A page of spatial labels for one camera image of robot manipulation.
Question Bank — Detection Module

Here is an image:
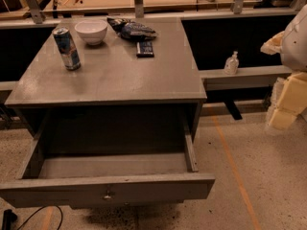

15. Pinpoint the grey metal rail shelf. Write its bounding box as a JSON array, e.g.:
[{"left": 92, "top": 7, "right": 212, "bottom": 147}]
[{"left": 200, "top": 65, "right": 292, "bottom": 91}]

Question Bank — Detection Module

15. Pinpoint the black plug on floor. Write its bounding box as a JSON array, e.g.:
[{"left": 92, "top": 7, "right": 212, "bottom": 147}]
[{"left": 1, "top": 209, "right": 17, "bottom": 230}]

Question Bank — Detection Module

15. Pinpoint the grey top drawer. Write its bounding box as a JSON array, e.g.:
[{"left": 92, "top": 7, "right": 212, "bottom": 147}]
[{"left": 0, "top": 133, "right": 216, "bottom": 209}]

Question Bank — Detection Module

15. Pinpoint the black floor cable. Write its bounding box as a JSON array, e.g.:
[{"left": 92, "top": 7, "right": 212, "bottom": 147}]
[{"left": 15, "top": 205, "right": 64, "bottom": 230}]

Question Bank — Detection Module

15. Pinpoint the hand sanitizer bottle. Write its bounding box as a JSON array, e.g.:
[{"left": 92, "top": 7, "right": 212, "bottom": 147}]
[{"left": 224, "top": 51, "right": 239, "bottom": 75}]

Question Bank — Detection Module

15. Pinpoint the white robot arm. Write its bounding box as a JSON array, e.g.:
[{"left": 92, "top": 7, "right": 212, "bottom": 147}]
[{"left": 260, "top": 5, "right": 307, "bottom": 130}]

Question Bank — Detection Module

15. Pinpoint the dark blue snack bar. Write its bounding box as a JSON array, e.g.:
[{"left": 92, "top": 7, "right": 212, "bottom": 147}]
[{"left": 136, "top": 41, "right": 154, "bottom": 58}]

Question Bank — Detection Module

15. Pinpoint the blue energy drink can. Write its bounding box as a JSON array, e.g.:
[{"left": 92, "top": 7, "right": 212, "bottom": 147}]
[{"left": 52, "top": 27, "right": 81, "bottom": 71}]

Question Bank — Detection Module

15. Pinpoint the grey drawer cabinet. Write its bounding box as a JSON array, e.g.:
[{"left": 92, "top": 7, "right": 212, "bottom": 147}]
[{"left": 4, "top": 16, "right": 208, "bottom": 210}]

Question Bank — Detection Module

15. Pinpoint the white bowl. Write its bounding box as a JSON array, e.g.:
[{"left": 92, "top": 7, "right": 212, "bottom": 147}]
[{"left": 75, "top": 20, "right": 107, "bottom": 45}]

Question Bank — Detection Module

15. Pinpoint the blue chip bag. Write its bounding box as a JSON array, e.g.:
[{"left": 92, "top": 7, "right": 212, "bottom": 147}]
[{"left": 106, "top": 17, "right": 157, "bottom": 41}]

